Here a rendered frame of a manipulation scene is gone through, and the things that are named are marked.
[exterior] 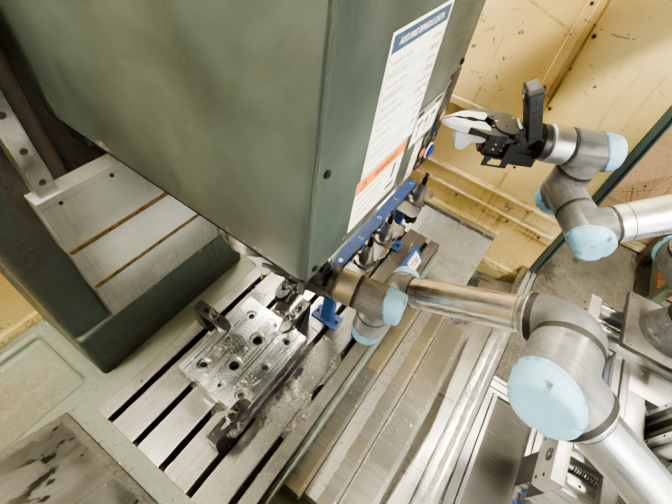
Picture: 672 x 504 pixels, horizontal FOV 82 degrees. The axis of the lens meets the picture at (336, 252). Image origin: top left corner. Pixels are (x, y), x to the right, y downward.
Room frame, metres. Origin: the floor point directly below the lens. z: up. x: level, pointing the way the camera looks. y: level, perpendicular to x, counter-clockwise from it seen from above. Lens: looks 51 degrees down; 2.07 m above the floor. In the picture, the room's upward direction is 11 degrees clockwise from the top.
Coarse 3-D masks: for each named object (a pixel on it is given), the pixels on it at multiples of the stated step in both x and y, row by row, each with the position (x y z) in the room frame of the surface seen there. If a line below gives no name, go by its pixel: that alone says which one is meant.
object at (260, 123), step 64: (0, 0) 0.59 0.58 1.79; (64, 0) 0.51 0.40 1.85; (128, 0) 0.44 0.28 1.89; (192, 0) 0.40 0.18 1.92; (256, 0) 0.36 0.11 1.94; (320, 0) 0.33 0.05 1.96; (384, 0) 0.40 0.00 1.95; (448, 0) 0.56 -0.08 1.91; (64, 64) 0.54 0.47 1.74; (128, 64) 0.46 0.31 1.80; (192, 64) 0.40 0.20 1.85; (256, 64) 0.36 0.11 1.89; (320, 64) 0.33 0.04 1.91; (384, 64) 0.43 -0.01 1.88; (448, 64) 0.65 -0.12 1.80; (128, 128) 0.48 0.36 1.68; (192, 128) 0.41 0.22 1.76; (256, 128) 0.36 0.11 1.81; (320, 128) 0.33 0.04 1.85; (192, 192) 0.43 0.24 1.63; (256, 192) 0.37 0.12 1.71; (320, 192) 0.34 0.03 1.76; (320, 256) 0.36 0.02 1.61
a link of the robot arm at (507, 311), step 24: (408, 288) 0.54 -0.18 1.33; (432, 288) 0.52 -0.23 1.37; (456, 288) 0.51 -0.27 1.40; (480, 288) 0.51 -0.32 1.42; (432, 312) 0.49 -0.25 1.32; (456, 312) 0.46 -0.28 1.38; (480, 312) 0.45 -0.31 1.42; (504, 312) 0.44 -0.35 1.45; (528, 312) 0.42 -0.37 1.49; (552, 312) 0.40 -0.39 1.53; (576, 312) 0.40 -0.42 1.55; (528, 336) 0.39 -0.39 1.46; (600, 336) 0.36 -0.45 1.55
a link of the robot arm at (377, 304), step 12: (360, 288) 0.45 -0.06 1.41; (372, 288) 0.46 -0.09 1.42; (384, 288) 0.47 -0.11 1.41; (360, 300) 0.44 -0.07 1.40; (372, 300) 0.44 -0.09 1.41; (384, 300) 0.44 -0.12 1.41; (396, 300) 0.44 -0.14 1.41; (360, 312) 0.44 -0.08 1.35; (372, 312) 0.42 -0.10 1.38; (384, 312) 0.42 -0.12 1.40; (396, 312) 0.42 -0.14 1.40; (372, 324) 0.42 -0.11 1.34; (396, 324) 0.41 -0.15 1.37
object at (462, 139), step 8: (448, 120) 0.69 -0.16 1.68; (456, 120) 0.69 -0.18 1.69; (464, 120) 0.69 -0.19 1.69; (456, 128) 0.68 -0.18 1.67; (464, 128) 0.68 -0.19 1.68; (480, 128) 0.68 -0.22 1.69; (488, 128) 0.68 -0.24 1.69; (456, 136) 0.68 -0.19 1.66; (464, 136) 0.68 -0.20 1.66; (472, 136) 0.68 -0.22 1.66; (456, 144) 0.68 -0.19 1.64; (464, 144) 0.68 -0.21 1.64
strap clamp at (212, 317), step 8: (200, 304) 0.56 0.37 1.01; (200, 312) 0.54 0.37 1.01; (208, 312) 0.57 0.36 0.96; (216, 312) 0.53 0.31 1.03; (200, 320) 0.54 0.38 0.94; (208, 320) 0.52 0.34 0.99; (216, 320) 0.53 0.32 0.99; (224, 320) 0.53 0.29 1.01; (208, 328) 0.53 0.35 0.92; (216, 328) 0.53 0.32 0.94; (224, 328) 0.50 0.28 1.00
